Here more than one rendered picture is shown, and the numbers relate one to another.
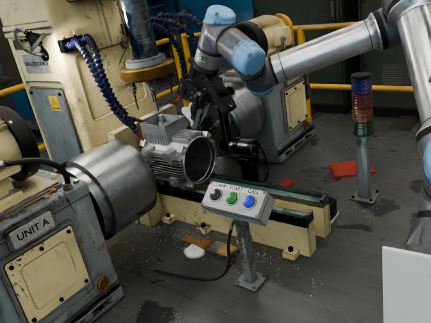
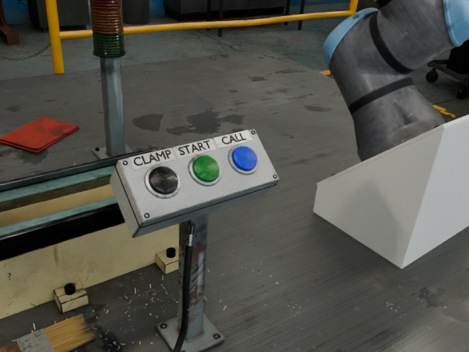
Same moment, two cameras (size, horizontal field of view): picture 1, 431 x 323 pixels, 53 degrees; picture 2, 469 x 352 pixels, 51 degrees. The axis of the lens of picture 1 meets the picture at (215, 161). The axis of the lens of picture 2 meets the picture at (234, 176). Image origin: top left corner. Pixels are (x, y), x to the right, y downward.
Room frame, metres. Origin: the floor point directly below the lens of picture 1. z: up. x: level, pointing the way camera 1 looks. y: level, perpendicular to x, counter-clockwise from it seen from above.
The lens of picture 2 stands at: (0.80, 0.41, 1.32)
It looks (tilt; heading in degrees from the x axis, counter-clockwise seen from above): 30 degrees down; 282
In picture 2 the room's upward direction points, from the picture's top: 4 degrees clockwise
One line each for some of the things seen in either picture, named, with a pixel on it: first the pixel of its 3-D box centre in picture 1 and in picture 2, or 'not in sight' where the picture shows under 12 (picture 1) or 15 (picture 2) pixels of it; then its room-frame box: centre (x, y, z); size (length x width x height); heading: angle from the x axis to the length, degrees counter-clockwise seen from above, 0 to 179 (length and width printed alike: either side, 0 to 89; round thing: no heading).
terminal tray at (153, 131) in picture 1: (164, 129); not in sight; (1.41, 0.15, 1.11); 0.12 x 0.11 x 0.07; 47
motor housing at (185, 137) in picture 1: (178, 156); not in sight; (1.38, 0.12, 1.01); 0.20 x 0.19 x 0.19; 47
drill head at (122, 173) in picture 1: (92, 198); not in sight; (1.13, 0.37, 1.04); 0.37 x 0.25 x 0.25; 139
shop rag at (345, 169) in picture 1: (351, 168); (38, 133); (1.47, -0.50, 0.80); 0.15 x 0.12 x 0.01; 82
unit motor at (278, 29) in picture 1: (272, 66); not in sight; (1.85, -0.31, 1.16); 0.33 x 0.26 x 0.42; 139
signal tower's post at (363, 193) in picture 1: (363, 138); (109, 63); (1.26, -0.47, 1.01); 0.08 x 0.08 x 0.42; 49
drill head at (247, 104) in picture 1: (229, 116); not in sight; (1.64, -0.09, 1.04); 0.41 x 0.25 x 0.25; 139
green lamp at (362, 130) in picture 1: (362, 125); (108, 41); (1.26, -0.47, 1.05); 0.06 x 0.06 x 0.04
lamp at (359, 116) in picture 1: (362, 112); (107, 18); (1.26, -0.47, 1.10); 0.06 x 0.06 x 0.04
